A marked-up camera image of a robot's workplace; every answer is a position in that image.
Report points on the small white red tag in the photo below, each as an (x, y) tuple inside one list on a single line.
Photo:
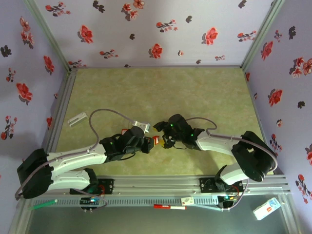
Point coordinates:
[(187, 200)]

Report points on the white card box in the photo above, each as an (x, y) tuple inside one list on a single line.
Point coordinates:
[(267, 209)]

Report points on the green marker pen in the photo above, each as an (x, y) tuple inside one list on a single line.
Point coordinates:
[(44, 204)]

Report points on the white plastic bracket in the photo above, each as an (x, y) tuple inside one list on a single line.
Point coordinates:
[(76, 119)]

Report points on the wide aluminium base rail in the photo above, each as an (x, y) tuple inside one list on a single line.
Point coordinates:
[(158, 185)]

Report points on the red and white marker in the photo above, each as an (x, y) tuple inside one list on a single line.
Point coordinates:
[(168, 207)]

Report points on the red safety padlock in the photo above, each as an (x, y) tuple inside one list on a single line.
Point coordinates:
[(157, 139)]

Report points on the aluminium corner post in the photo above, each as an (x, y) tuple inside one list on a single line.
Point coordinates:
[(262, 31), (49, 31)]

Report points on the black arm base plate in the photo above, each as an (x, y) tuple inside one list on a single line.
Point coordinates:
[(108, 185), (207, 185)]

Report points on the small circuit board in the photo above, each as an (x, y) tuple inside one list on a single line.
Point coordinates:
[(228, 198), (91, 201)]

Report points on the aluminium side rail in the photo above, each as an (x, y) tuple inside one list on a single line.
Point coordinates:
[(63, 96)]

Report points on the aluminium frame leg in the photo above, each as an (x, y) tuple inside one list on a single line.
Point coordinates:
[(290, 214), (20, 214)]

